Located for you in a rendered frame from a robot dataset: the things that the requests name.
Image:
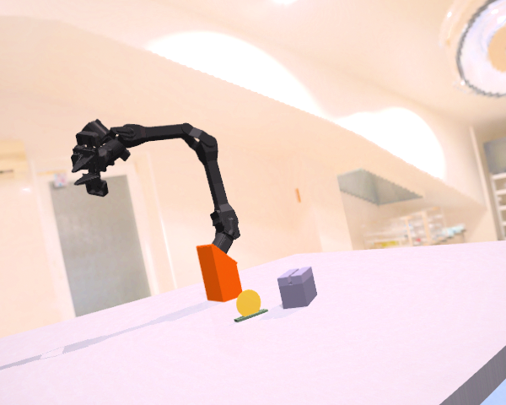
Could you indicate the gold coin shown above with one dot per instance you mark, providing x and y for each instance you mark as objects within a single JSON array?
[{"x": 248, "y": 302}]

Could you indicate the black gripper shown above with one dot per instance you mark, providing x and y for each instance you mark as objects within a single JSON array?
[{"x": 97, "y": 159}]

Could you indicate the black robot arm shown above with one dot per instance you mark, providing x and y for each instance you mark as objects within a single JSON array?
[{"x": 224, "y": 218}]

